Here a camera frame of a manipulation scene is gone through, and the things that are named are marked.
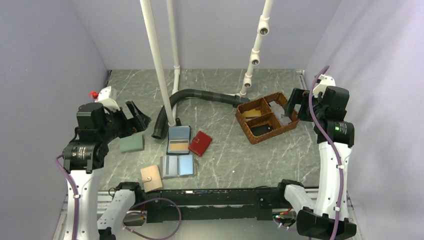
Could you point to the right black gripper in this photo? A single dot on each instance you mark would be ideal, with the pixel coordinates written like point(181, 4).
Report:
point(299, 96)

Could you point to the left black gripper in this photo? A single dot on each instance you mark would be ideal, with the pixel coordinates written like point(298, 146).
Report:
point(139, 122)

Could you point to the red leather card holder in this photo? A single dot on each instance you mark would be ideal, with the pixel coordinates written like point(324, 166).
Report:
point(200, 143)

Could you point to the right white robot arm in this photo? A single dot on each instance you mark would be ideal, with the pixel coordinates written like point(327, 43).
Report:
point(327, 217)

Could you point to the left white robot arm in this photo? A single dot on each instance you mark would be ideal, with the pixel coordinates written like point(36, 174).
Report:
point(83, 164)

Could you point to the silver cards in basket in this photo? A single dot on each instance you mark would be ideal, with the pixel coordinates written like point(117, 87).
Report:
point(280, 113)

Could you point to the green card holder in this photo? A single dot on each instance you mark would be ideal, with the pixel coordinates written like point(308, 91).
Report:
point(133, 143)

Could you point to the gold cards in basket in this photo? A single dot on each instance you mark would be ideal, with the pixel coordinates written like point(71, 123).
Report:
point(251, 114)

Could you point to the blue card holder orange card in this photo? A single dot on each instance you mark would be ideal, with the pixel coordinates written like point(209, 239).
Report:
point(179, 138)

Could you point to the black cards in basket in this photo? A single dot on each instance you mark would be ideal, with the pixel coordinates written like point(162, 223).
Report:
point(261, 130)

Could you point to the beige snap card holder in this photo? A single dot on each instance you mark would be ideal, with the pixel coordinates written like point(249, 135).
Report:
point(151, 178)

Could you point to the open blue grey card holder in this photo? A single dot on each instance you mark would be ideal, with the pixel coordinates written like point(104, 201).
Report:
point(177, 166)

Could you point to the brown wicker divided basket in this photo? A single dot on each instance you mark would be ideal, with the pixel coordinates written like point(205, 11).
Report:
point(267, 117)

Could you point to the white pole with fittings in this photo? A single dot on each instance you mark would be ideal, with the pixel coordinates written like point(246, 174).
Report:
point(254, 59)

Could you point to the white front pole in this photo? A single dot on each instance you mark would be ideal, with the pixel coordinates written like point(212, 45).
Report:
point(150, 26)

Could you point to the white rear pole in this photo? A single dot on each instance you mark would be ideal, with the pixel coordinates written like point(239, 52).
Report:
point(174, 44)

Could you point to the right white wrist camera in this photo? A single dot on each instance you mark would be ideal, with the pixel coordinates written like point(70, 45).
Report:
point(323, 82)

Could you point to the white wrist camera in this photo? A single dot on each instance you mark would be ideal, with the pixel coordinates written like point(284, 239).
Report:
point(323, 82)
point(107, 97)

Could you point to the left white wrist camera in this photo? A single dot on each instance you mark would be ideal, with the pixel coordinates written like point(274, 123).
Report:
point(107, 97)

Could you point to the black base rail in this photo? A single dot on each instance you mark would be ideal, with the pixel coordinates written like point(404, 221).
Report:
point(261, 203)

